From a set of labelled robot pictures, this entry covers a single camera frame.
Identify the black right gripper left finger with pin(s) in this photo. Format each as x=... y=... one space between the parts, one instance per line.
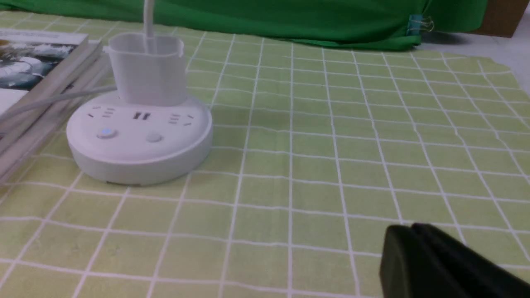
x=410 y=269

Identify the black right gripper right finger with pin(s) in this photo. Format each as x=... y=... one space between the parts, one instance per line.
x=477 y=275

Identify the white desk lamp with sockets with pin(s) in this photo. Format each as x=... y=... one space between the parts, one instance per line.
x=150 y=130

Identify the green checked tablecloth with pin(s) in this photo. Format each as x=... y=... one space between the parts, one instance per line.
x=315 y=152

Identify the teal binder clip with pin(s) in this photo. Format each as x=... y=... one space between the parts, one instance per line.
x=417 y=23

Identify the green backdrop cloth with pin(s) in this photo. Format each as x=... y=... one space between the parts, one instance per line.
x=372 y=25

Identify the brown cardboard box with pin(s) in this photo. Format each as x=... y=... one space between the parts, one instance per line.
x=502 y=18

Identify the lower book in stack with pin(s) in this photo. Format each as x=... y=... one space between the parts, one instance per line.
x=39 y=120

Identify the top book with photo cover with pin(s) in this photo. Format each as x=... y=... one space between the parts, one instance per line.
x=36 y=66

